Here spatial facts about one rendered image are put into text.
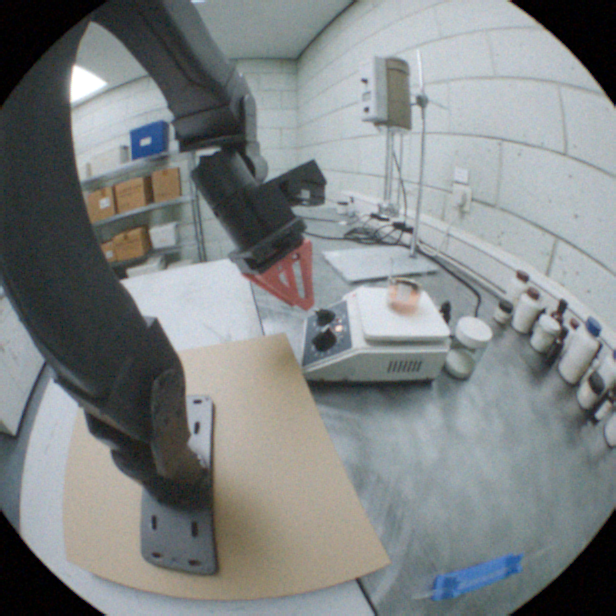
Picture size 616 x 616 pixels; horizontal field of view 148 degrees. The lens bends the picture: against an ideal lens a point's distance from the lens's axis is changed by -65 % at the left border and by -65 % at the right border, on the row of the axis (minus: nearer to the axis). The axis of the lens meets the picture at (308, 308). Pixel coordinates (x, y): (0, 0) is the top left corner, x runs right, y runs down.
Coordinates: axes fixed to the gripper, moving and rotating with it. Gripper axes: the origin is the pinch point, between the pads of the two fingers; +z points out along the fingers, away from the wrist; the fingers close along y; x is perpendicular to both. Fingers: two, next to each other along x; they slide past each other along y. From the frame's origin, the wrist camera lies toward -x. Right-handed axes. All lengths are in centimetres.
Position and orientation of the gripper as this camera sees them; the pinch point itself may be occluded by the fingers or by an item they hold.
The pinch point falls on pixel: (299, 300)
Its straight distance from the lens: 31.3
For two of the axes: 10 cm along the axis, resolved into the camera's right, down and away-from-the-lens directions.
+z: 4.8, 7.6, 4.4
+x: -7.1, 6.3, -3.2
